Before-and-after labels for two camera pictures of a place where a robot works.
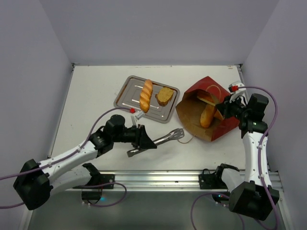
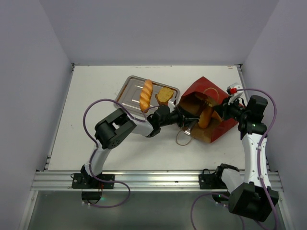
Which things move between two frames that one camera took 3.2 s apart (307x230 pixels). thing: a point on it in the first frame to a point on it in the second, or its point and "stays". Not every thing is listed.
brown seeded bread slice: [164, 96] stays
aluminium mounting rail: [170, 180] stays
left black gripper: [141, 138] to [181, 115]
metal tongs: [175, 133] to [188, 130]
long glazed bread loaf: [145, 96] stays
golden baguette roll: [207, 115] stays
